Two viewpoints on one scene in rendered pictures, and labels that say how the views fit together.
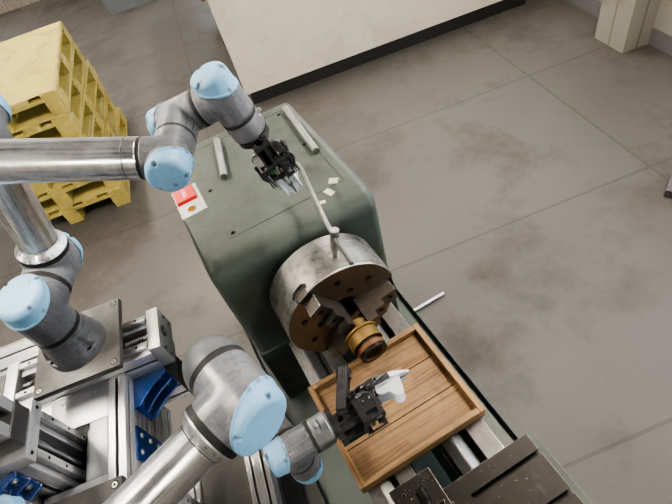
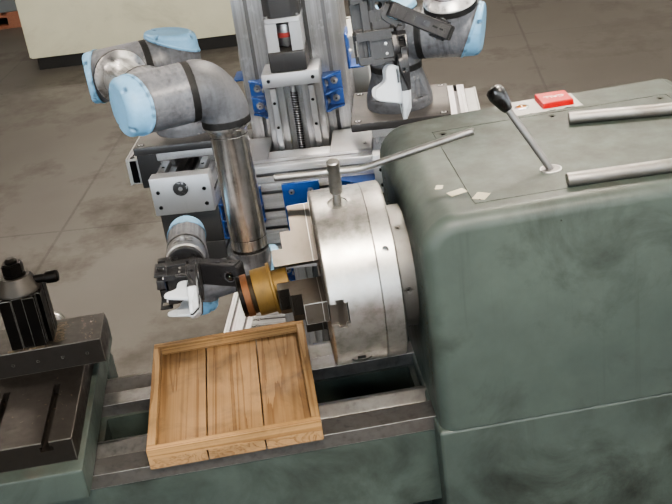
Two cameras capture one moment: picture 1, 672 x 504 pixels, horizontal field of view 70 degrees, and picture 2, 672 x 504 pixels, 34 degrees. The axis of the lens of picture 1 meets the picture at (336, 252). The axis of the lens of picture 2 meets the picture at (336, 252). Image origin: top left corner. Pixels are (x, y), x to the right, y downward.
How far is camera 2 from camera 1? 1.99 m
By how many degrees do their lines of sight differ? 78
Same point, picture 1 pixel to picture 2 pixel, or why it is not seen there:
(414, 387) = (233, 409)
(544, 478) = (19, 436)
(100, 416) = (331, 149)
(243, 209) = (483, 137)
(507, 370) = not seen: outside the picture
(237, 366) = (163, 75)
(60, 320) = not seen: hidden behind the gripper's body
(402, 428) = (192, 390)
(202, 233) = (461, 117)
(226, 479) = not seen: hidden behind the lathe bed
